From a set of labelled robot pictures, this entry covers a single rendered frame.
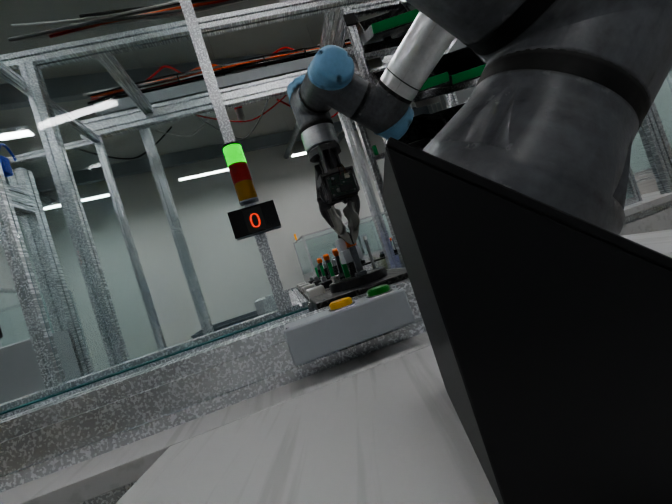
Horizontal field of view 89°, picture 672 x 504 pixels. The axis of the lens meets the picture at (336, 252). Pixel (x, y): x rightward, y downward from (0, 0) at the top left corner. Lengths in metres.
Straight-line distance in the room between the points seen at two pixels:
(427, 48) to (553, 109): 0.46
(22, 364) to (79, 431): 0.89
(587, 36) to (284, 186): 11.78
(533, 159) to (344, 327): 0.41
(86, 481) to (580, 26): 0.72
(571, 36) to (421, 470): 0.32
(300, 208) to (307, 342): 11.35
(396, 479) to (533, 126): 0.27
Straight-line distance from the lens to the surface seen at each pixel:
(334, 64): 0.68
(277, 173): 12.09
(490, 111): 0.27
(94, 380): 1.03
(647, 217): 2.04
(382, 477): 0.34
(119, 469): 0.64
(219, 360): 0.65
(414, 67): 0.70
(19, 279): 1.13
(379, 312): 0.57
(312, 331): 0.56
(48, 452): 0.77
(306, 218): 11.83
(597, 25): 0.29
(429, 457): 0.34
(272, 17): 1.69
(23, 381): 1.62
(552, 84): 0.27
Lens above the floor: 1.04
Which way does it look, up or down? 1 degrees up
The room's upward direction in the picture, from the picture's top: 18 degrees counter-clockwise
